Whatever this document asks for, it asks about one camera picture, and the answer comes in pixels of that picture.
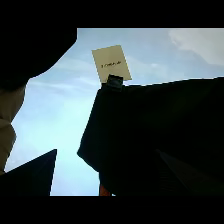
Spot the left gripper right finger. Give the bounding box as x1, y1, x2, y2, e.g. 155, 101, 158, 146
155, 148, 224, 197

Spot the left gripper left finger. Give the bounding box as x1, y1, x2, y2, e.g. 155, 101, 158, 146
0, 148, 58, 197

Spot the black garment with paper tag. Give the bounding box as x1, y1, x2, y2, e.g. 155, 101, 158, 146
76, 44, 224, 197

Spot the beige garment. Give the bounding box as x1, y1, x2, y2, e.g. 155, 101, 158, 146
0, 83, 27, 176

